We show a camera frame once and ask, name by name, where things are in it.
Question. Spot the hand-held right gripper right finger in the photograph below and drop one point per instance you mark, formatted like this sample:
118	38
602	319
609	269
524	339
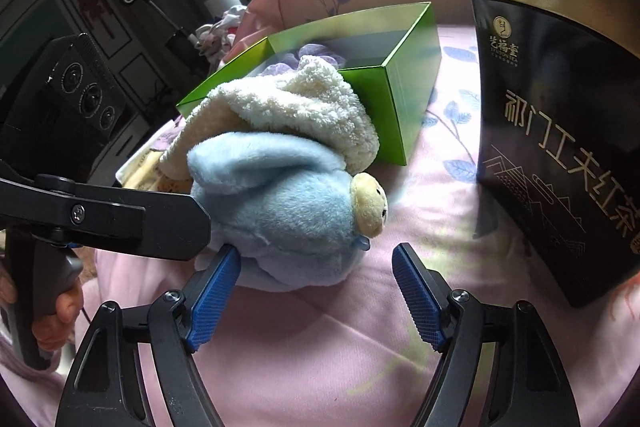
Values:
417	292

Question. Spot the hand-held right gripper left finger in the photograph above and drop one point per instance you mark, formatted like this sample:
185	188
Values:
215	292

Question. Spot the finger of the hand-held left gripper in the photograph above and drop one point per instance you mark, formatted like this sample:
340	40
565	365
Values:
125	222

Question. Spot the light blue plush toy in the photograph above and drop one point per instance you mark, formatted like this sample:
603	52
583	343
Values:
280	207

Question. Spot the green cardboard box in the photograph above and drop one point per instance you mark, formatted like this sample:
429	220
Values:
400	107

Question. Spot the cream fluffy towel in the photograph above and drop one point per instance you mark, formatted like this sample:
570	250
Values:
300	107

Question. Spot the person's left hand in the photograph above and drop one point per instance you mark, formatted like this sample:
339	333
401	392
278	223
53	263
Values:
60	312

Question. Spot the pale yellow cloth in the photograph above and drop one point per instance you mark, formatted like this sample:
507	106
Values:
145	172

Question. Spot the dark cabinet with red decoration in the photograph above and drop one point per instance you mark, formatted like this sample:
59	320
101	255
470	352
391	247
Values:
100	17

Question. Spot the pink printed bed sheet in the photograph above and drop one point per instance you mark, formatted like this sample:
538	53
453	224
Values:
325	357

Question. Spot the black basket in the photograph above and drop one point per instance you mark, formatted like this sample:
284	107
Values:
182	44

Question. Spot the pile of clothes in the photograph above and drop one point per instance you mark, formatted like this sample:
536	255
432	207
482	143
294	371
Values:
220	27

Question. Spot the black tea tin gold lid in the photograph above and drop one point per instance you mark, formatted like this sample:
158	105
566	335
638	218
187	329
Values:
550	157

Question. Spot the purple mesh bath sponge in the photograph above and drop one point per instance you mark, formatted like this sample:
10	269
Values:
320	49

